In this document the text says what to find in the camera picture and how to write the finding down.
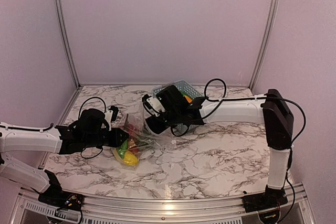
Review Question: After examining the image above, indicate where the left aluminium corner post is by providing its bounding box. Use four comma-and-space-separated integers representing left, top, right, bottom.
54, 0, 81, 89

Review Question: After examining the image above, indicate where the small yellow fake corn cob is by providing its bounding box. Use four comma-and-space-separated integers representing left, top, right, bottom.
123, 151, 139, 166

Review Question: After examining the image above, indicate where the right aluminium corner post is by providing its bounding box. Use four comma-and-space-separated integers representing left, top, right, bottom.
248, 0, 279, 92

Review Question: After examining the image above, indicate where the aluminium front rail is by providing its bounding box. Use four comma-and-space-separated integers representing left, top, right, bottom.
9, 183, 316, 223

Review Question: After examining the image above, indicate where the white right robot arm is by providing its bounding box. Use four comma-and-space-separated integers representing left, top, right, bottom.
142, 85, 293, 207

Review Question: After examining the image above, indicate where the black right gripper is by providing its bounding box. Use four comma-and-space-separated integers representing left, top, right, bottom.
143, 108, 182, 135

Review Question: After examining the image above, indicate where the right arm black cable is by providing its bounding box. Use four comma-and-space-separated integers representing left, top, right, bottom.
170, 78, 307, 146

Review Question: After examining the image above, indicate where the red fake grape bunch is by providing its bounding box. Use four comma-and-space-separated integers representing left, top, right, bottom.
124, 122, 140, 156

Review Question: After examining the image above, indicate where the aluminium corner post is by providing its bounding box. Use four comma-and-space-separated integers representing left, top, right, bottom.
54, 0, 81, 89
248, 0, 279, 92

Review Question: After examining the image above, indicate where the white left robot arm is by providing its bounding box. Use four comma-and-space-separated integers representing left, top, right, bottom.
1, 107, 129, 207

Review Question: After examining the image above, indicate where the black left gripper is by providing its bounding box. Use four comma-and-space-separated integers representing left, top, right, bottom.
83, 127, 129, 148

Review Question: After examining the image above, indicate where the clear zip top bag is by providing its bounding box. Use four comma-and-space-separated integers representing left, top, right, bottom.
111, 112, 176, 168

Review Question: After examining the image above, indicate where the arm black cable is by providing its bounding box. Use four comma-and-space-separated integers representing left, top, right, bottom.
170, 78, 307, 146
0, 97, 111, 159

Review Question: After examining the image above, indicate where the light blue perforated plastic basket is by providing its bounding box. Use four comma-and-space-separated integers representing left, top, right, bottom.
146, 80, 205, 136

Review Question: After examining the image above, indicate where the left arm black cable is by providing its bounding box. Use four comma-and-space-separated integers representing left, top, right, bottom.
0, 97, 111, 159

